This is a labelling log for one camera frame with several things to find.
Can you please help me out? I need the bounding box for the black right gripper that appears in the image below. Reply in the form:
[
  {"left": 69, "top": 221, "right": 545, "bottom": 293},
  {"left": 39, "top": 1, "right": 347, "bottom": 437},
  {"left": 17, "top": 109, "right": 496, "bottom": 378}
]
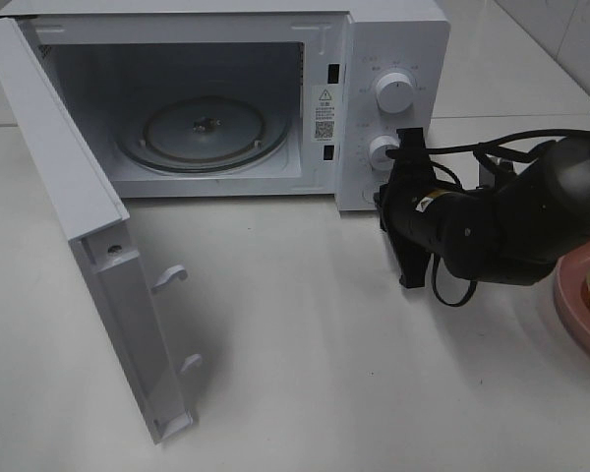
[{"left": 375, "top": 128, "right": 452, "bottom": 289}]

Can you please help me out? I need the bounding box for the round white door button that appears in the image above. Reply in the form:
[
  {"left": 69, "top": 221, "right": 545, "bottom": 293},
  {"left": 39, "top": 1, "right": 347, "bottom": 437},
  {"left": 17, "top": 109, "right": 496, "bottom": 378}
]
[{"left": 362, "top": 184, "right": 379, "bottom": 206}]

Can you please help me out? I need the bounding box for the pink round plate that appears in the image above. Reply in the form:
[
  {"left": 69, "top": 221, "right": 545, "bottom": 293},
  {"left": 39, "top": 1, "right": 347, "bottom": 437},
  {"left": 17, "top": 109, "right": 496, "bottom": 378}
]
[{"left": 554, "top": 242, "right": 590, "bottom": 352}]

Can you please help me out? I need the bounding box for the white microwave door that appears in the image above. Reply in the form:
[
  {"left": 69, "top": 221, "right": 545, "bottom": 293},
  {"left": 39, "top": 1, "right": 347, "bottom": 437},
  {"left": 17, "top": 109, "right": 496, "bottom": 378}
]
[{"left": 0, "top": 18, "right": 193, "bottom": 443}]

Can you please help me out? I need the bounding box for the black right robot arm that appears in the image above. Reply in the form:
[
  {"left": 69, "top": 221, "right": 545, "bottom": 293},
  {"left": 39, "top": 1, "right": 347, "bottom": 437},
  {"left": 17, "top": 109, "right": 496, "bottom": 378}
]
[{"left": 375, "top": 129, "right": 590, "bottom": 289}]

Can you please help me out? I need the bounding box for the white upper microwave knob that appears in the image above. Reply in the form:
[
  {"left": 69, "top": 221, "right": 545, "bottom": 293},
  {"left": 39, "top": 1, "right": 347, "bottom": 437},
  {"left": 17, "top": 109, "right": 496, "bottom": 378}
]
[{"left": 375, "top": 72, "right": 415, "bottom": 114}]

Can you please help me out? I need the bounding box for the glass microwave turntable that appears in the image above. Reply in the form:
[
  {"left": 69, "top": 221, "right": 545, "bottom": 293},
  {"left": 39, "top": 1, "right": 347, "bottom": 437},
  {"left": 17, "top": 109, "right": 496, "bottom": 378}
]
[{"left": 116, "top": 94, "right": 292, "bottom": 174}]

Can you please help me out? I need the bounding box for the white microwave oven body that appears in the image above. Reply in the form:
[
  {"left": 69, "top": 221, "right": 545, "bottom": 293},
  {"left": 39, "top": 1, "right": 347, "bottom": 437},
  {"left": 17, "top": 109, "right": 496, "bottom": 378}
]
[{"left": 0, "top": 1, "right": 450, "bottom": 225}]

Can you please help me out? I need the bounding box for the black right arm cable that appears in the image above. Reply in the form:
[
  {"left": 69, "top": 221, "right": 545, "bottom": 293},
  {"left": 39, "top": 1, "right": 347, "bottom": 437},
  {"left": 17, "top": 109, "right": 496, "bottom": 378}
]
[{"left": 383, "top": 111, "right": 590, "bottom": 309}]

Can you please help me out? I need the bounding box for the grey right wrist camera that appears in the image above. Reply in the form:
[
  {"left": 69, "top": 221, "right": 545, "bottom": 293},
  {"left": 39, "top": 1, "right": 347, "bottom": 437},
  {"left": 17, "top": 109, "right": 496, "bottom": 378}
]
[{"left": 478, "top": 156, "right": 516, "bottom": 191}]

